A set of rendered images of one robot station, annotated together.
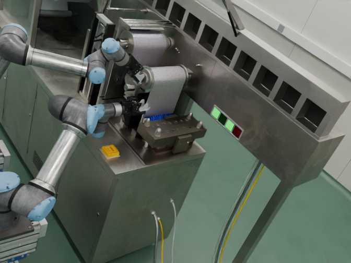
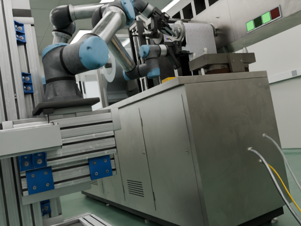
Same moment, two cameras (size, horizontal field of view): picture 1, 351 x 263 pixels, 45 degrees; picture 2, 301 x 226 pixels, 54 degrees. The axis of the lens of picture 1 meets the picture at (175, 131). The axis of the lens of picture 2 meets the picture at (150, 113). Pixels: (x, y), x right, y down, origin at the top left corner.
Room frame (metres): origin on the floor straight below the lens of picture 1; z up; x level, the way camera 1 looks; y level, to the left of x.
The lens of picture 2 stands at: (0.23, -0.14, 0.66)
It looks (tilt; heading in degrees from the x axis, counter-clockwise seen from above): 3 degrees up; 20
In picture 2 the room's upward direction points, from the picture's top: 10 degrees counter-clockwise
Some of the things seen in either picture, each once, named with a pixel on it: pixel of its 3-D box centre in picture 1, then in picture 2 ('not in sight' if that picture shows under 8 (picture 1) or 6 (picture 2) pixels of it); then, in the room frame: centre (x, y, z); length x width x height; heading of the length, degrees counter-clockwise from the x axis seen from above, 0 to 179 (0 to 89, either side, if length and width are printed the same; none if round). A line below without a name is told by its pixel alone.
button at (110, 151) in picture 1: (110, 151); (170, 80); (1.81, 0.29, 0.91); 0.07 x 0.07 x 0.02; 49
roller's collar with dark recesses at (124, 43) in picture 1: (122, 43); (153, 33); (2.23, 0.46, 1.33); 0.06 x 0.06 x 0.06; 49
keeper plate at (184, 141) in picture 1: (182, 143); (236, 63); (2.05, -0.06, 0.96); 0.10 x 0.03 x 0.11; 139
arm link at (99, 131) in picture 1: (96, 125); (150, 68); (1.84, 0.41, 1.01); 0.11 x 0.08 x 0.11; 85
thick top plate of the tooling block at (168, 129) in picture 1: (172, 130); (222, 61); (2.09, 0.02, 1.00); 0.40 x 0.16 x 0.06; 139
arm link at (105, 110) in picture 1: (102, 111); (149, 51); (1.84, 0.39, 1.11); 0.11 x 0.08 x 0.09; 139
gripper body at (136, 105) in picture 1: (128, 106); (172, 49); (1.96, 0.29, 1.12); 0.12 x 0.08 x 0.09; 139
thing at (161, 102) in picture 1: (161, 103); (202, 49); (2.14, 0.13, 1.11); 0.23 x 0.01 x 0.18; 139
